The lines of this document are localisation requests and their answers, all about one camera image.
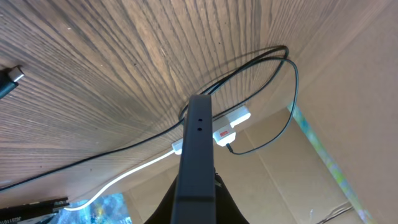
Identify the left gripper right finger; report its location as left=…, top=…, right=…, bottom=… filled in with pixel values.
left=215, top=172, right=249, bottom=224

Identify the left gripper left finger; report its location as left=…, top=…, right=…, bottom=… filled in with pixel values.
left=145, top=177, right=178, bottom=224

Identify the Samsung Galaxy smartphone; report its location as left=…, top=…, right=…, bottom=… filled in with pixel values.
left=171, top=95, right=216, bottom=224

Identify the black USB charging cable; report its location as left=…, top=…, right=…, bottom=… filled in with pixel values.
left=0, top=45, right=300, bottom=192

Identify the white charger plug adapter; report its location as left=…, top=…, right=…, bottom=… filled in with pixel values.
left=213, top=118, right=236, bottom=147

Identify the white power strip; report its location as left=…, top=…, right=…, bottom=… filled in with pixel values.
left=171, top=105, right=252, bottom=156

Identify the white power strip cord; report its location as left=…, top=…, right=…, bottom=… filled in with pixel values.
left=63, top=149, right=175, bottom=212

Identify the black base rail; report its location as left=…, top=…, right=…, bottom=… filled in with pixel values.
left=1, top=197, right=70, bottom=224

